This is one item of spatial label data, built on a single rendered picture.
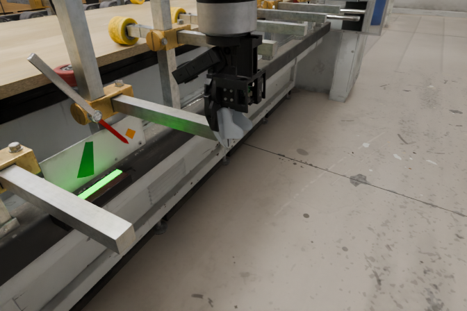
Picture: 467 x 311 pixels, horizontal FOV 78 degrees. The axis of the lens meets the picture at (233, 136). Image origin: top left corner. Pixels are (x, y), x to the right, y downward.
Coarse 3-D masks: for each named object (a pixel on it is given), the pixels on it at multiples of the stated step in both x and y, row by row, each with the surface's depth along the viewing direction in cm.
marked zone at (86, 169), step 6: (90, 144) 63; (84, 150) 62; (90, 150) 63; (84, 156) 62; (90, 156) 64; (84, 162) 63; (90, 162) 64; (84, 168) 63; (90, 168) 65; (78, 174) 62; (84, 174) 64; (90, 174) 65
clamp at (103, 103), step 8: (104, 88) 67; (112, 88) 67; (120, 88) 67; (128, 88) 68; (104, 96) 63; (112, 96) 65; (72, 104) 61; (96, 104) 62; (104, 104) 64; (112, 104) 65; (72, 112) 62; (80, 112) 61; (104, 112) 64; (112, 112) 66; (80, 120) 62; (88, 120) 61
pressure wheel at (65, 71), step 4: (68, 64) 71; (56, 68) 69; (60, 68) 69; (64, 68) 69; (68, 68) 69; (56, 72) 66; (60, 72) 66; (64, 72) 66; (68, 72) 66; (72, 72) 66; (60, 76) 66; (64, 76) 66; (68, 76) 66; (72, 76) 67; (64, 80) 67; (68, 80) 67; (72, 80) 67; (68, 84) 67; (72, 84) 67; (76, 84) 68
